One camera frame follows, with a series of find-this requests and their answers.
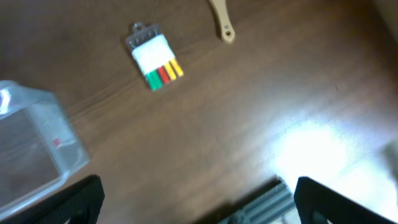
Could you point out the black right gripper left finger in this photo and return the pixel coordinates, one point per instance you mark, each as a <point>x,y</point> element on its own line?
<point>79,203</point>

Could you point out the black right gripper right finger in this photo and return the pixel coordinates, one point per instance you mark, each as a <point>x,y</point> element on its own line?
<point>317,203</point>

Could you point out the colourful bit set case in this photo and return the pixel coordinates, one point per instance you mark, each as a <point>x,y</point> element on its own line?
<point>155,59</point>

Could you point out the orange scraper wooden handle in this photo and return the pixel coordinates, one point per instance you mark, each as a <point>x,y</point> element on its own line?
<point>227,32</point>

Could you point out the clear plastic container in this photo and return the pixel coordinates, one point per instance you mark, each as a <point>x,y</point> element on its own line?
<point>39,148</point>

